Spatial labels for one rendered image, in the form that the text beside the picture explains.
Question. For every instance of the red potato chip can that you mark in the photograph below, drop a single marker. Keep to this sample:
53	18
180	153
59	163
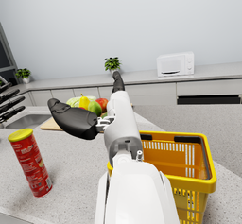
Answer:
31	163

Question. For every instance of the yellow slatted basket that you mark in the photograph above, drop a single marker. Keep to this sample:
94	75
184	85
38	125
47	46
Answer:
186	168

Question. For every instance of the red apple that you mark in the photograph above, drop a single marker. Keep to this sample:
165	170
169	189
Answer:
102	103

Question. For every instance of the green apple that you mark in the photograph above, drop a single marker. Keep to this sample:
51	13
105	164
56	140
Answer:
95	108

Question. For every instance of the small potted green plant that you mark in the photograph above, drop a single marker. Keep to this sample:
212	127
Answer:
23	74
112	64

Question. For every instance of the yellow pear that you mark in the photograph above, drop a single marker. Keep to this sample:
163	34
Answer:
84	102

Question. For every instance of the grey kitchen cabinet run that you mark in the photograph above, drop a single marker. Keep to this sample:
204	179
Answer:
151	89

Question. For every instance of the wooden cutting board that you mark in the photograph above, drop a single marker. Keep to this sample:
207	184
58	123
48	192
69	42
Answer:
50	124

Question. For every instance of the green cabbage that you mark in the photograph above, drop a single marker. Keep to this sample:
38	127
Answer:
75	101

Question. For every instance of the white microwave oven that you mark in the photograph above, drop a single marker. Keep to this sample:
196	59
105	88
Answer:
175	64

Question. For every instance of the dark window frame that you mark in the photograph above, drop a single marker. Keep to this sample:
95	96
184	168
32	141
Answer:
7	60

